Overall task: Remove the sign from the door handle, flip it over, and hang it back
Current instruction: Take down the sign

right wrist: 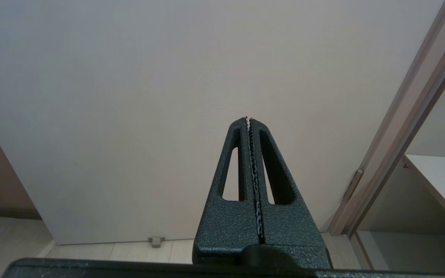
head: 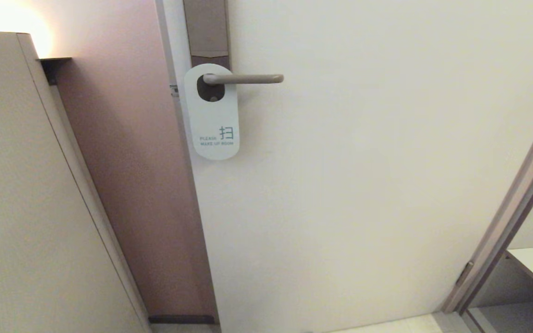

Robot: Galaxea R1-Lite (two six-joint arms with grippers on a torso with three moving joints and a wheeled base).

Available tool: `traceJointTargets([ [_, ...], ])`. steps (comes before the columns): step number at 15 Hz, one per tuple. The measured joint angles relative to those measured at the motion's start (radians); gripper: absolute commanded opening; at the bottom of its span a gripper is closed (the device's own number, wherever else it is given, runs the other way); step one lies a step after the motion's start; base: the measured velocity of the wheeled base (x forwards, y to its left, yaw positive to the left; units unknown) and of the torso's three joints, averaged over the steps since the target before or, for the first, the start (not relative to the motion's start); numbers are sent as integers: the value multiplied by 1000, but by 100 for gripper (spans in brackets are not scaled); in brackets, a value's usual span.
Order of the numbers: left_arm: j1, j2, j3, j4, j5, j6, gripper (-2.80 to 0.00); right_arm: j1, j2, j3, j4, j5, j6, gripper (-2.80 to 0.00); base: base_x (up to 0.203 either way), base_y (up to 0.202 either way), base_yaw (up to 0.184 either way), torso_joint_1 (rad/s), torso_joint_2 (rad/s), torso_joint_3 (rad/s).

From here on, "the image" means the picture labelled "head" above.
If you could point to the white room door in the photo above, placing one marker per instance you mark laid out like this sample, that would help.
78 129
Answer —
340 208

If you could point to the brown door lock plate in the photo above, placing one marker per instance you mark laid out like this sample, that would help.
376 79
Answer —
206 27

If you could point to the white and blue door hanger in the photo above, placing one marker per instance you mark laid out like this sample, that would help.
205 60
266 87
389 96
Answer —
213 120

